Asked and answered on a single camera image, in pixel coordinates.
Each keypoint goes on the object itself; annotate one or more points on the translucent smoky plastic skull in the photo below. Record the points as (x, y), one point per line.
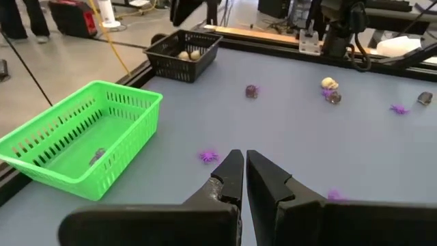
(334, 98)
(251, 91)
(425, 98)

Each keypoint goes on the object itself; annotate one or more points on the white cylinder stand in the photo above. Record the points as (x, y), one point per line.
(106, 12)

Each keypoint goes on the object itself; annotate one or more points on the green plastic basket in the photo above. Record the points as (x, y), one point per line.
(68, 150)

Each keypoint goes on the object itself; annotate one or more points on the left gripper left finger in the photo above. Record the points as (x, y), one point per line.
(228, 177)

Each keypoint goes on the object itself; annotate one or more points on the person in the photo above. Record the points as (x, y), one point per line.
(12, 17)

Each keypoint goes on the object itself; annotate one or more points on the wooden side board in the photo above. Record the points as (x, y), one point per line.
(256, 36)

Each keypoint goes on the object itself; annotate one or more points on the purple plastic spider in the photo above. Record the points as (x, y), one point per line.
(398, 109)
(209, 156)
(97, 155)
(335, 195)
(325, 92)

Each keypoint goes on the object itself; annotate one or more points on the cream plastic skull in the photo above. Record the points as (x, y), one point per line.
(329, 83)
(195, 54)
(183, 55)

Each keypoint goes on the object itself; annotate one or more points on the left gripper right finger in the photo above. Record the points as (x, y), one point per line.
(269, 191)

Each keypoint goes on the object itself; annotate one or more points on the black frame strut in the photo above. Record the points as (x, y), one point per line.
(409, 54)

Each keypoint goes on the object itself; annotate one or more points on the red black equipment case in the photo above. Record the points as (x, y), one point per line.
(68, 20)

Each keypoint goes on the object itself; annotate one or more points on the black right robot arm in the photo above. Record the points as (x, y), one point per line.
(336, 37)

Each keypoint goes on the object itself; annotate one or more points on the black plastic basket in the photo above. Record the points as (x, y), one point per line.
(170, 70)

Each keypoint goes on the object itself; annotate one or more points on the white metal bracket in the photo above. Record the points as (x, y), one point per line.
(309, 42)

